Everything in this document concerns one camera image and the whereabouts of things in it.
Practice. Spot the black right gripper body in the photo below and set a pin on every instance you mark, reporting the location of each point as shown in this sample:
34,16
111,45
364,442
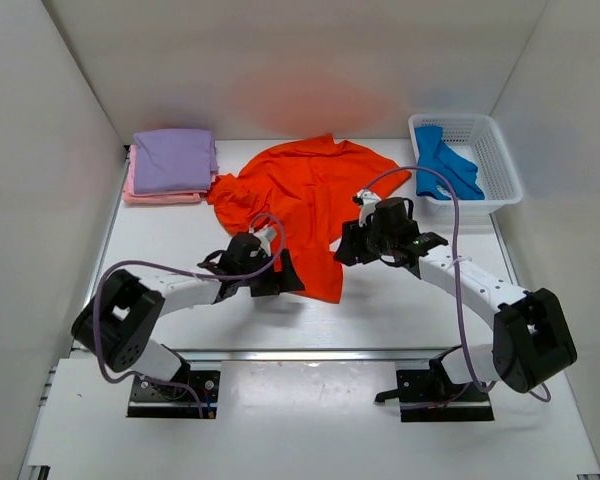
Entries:
357,240

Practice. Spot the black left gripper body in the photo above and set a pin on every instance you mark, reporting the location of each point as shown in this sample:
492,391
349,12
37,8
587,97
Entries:
268,273

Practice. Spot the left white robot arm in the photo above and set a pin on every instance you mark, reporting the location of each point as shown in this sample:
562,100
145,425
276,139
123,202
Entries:
117,323

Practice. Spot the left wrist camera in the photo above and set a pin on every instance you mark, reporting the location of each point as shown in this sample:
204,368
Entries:
266,236

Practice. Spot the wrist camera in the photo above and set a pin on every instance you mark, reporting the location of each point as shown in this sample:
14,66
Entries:
366,200
266,236

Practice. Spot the folded pink t shirt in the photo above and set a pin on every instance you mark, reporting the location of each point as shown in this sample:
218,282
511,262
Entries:
155,197

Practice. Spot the blue t shirt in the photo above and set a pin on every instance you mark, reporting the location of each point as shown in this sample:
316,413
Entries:
436,155

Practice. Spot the folded purple t shirt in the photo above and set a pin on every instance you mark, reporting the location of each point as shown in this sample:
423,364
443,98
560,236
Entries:
163,140

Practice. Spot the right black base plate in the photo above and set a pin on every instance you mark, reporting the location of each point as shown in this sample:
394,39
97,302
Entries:
422,397

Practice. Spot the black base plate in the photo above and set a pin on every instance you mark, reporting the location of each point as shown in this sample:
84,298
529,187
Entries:
147,400
422,397

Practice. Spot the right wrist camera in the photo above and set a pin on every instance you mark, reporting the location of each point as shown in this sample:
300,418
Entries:
366,200

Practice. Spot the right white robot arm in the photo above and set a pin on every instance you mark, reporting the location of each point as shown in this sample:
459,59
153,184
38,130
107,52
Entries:
531,338

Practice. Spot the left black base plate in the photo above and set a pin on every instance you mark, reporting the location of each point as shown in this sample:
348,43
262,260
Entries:
147,400

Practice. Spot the orange t shirt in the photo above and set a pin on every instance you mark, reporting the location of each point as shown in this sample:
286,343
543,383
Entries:
308,185

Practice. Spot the aluminium table edge rail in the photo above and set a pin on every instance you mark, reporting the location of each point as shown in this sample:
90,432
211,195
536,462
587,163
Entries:
307,355

